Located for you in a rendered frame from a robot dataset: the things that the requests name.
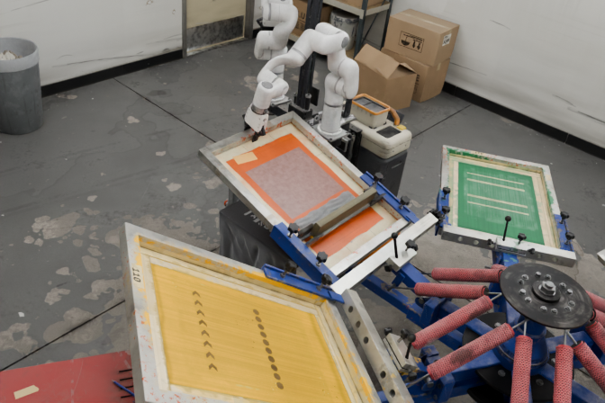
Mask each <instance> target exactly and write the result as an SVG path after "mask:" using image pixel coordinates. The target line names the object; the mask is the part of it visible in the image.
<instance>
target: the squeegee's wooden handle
mask: <svg viewBox="0 0 605 403"><path fill-rule="evenodd" d="M376 193H377V190H376V189H375V188H374V187H372V188H371V189H369V190H367V191H366V192H364V193H362V194H360V195H359V196H357V197H356V198H355V199H353V200H352V201H349V202H348V203H346V204H345V205H343V206H341V207H340V208H338V209H337V210H335V211H333V212H332V213H331V214H329V215H327V216H326V217H324V218H322V219H320V220H319V221H317V222H315V224H314V226H313V228H312V231H311V233H310V234H311V235H312V236H313V237H316V236H317V235H319V234H320V233H323V232H324V231H326V230H327V229H329V228H331V227H332V226H334V225H336V224H337V223H339V222H340V221H342V220H343V219H344V218H346V217H348V216H349V215H351V214H352V213H354V212H355V211H357V210H359V209H360V208H362V207H364V206H365V205H367V204H369V203H370V202H371V200H373V198H374V197H375V195H376Z"/></svg>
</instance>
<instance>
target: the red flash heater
mask: <svg viewBox="0 0 605 403"><path fill-rule="evenodd" d="M112 380H113V381H117V382H118V383H120V384H121V385H122V386H123V387H125V388H126V389H128V390H130V391H131V392H133V393H134V387H133V377H132V368H131V350H125V351H120V352H114V353H108V354H99V355H94V356H88V357H83V358H77V359H72V360H66V361H61V362H55V363H45V364H40V365H34V366H29V367H24V368H19V369H13V370H8V371H2V372H0V403H135V397H133V396H132V395H131V394H130V393H128V392H127V391H125V390H123V389H122V388H120V387H119V386H117V385H116V384H115V383H113V381H112Z"/></svg>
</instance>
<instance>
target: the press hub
mask: <svg viewBox="0 0 605 403"><path fill-rule="evenodd" d="M500 289H501V293H502V295H503V297H504V298H505V300H506V301H507V302H508V303H509V304H510V305H511V306H512V307H513V308H514V309H515V310H516V311H518V313H519V314H520V315H518V316H516V317H515V319H514V321H512V322H510V323H509V325H510V326H511V327H513V326H515V325H517V324H518V323H520V322H521V321H523V320H525V318H528V319H529V321H528V322H527V331H526V336H529V337H530V338H531V339H532V340H533V344H532V355H531V368H530V386H531V393H532V400H533V403H547V402H551V401H553V395H554V383H553V382H552V381H549V380H548V379H546V378H545V377H543V376H542V375H540V374H539V373H540V372H541V371H542V370H543V369H544V368H545V367H546V364H547V363H548V364H550V365H551V366H553V367H554V368H555V353H552V354H550V353H549V349H548V346H547V344H546V338H550V337H555V336H554V335H553V334H552V333H551V332H550V331H548V330H547V329H546V327H551V328H555V329H575V328H578V327H582V326H583V325H585V324H586V323H587V322H588V321H589V320H590V319H591V316H592V312H593V306H592V302H591V298H590V296H589V295H588V293H587V292H586V290H585V289H584V288H583V287H582V286H581V285H580V284H579V283H578V282H577V281H576V280H574V279H573V278H572V277H570V276H569V275H567V274H566V273H563V272H561V271H559V270H557V269H555V268H553V267H551V266H548V265H544V264H537V263H517V264H512V265H510V266H508V267H507V268H506V269H505V270H504V271H503V272H502V273H501V277H500ZM477 318H478V319H479V320H481V321H482V322H483V323H484V324H486V325H488V326H489V327H491V328H493V329H495V328H496V327H498V326H500V325H502V324H504V323H506V324H507V319H506V312H491V313H486V314H482V315H481V316H479V317H477ZM513 331H514V333H515V335H514V337H513V338H511V339H510V340H508V341H506V342H504V343H502V344H501V345H498V346H496V347H494V348H493V349H492V350H493V352H494V354H495V356H496V357H497V358H498V359H499V360H500V361H501V364H499V365H494V366H491V367H486V368H482V369H478V370H475V373H476V374H477V375H478V376H479V377H480V378H481V379H482V380H483V381H484V382H485V383H487V384H485V385H482V386H477V387H473V388H470V389H468V390H467V393H468V395H469V396H470V397H471V398H472V399H473V400H474V401H475V403H503V394H504V395H506V396H508V397H510V395H511V384H512V376H511V371H513V364H514V354H515V343H516V337H517V336H523V332H524V324H522V325H520V326H519V327H516V328H514V329H513ZM478 337H480V335H478V334H477V333H475V332H474V331H473V330H472V329H470V328H469V327H466V328H465V332H464V334H463V338H462V346H464V345H466V344H468V343H470V342H472V341H474V340H475V339H476V338H478Z"/></svg>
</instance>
